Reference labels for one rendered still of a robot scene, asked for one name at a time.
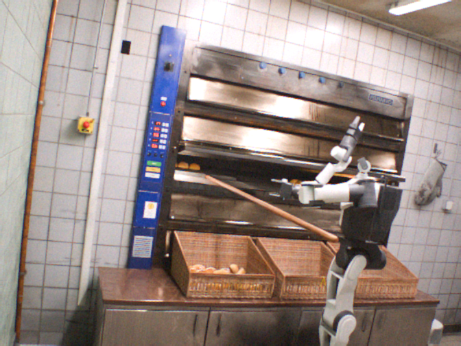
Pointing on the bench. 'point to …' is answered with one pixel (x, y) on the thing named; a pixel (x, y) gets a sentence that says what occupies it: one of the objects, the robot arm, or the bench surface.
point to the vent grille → (142, 246)
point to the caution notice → (150, 209)
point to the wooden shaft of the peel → (278, 211)
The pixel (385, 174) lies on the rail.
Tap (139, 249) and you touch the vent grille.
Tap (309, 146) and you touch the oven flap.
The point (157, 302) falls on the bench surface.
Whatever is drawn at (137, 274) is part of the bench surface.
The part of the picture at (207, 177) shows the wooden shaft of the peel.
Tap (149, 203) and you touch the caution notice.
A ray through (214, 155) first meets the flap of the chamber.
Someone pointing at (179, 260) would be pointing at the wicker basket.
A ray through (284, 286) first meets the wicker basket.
